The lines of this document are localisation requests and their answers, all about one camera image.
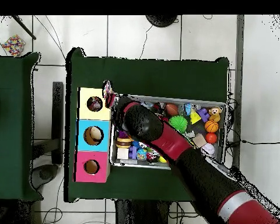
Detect wooden box with three holes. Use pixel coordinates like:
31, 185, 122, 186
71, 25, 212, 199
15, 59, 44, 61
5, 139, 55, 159
73, 87, 115, 183

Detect silver mesh bin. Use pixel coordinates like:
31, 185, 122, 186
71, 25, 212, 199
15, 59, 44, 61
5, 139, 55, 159
109, 93, 228, 173

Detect toy burger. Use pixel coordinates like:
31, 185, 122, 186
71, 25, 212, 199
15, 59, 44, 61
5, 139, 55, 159
115, 136, 132, 149

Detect small brown football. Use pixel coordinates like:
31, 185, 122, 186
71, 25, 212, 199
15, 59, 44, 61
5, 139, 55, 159
165, 103, 179, 117

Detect green spiky ball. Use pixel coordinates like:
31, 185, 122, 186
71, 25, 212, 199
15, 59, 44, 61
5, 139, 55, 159
168, 115, 188, 134

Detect black round object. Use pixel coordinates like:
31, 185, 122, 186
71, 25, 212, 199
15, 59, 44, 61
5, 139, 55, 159
145, 15, 179, 28

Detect grey rounded object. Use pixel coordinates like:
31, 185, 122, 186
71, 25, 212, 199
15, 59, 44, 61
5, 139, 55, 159
29, 163, 60, 190

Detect small orange basketball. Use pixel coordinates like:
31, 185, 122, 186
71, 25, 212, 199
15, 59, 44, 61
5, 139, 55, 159
204, 120, 219, 133

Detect small brown teddy bear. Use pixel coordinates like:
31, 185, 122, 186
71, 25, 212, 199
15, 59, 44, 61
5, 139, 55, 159
208, 106, 223, 123

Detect orange ball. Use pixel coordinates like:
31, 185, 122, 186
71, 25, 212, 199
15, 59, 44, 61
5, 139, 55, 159
205, 132, 218, 144

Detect white baseball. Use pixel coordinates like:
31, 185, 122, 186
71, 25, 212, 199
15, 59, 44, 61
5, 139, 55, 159
201, 142, 215, 155

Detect black rod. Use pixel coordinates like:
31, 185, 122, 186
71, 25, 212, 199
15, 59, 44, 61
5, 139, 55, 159
11, 15, 37, 40

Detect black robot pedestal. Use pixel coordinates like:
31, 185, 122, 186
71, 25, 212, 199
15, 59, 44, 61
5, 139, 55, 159
115, 199, 171, 224

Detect thin black cable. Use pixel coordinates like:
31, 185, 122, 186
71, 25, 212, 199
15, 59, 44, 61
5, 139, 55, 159
241, 139, 280, 145

